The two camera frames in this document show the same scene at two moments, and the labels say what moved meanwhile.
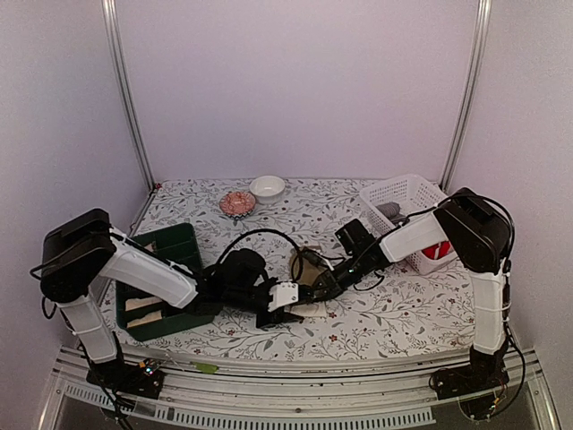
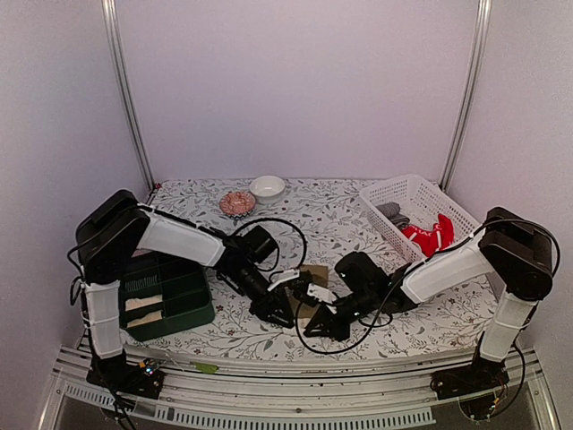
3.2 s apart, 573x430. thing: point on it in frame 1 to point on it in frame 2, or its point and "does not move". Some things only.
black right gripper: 330,285 to 331,327
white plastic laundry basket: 414,193 does not move
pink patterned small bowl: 237,204 does not move
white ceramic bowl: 267,189 does not move
